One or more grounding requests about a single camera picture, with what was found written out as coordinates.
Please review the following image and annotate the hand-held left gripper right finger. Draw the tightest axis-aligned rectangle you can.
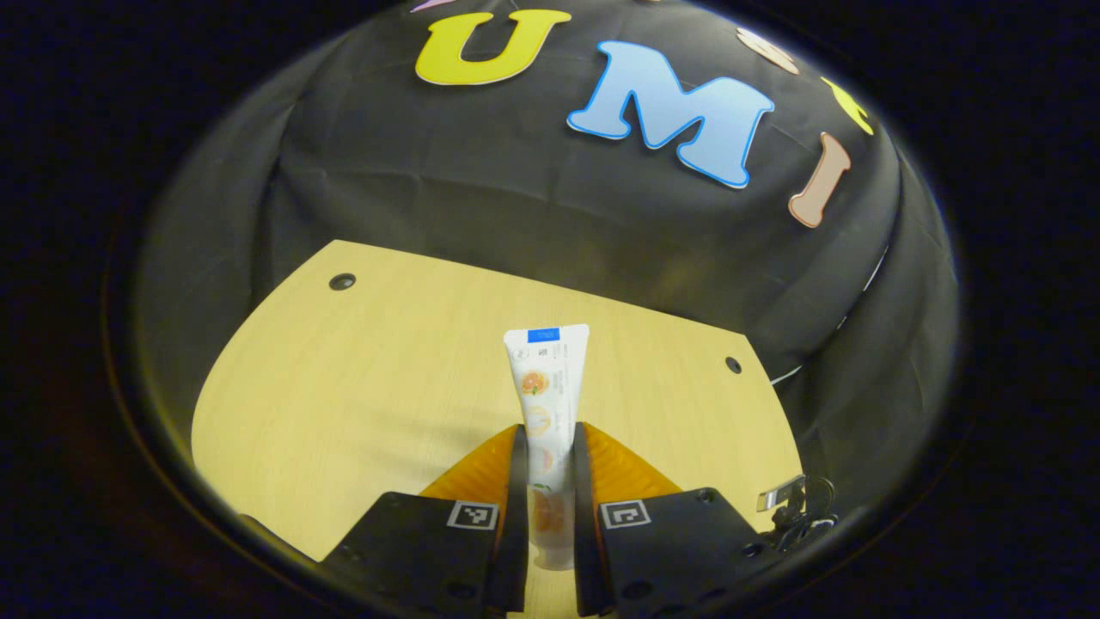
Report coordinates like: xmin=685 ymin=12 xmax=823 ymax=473
xmin=571 ymin=421 xmax=779 ymax=618

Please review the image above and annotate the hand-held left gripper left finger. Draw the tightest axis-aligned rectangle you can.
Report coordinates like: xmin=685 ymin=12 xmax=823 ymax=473
xmin=322 ymin=423 xmax=529 ymax=619

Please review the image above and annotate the white toothpaste tube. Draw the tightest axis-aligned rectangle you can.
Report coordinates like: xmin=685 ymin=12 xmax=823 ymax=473
xmin=503 ymin=324 xmax=591 ymax=573

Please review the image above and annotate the black backdrop cloth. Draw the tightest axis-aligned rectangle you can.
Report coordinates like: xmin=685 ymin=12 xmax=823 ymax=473
xmin=133 ymin=0 xmax=963 ymax=551

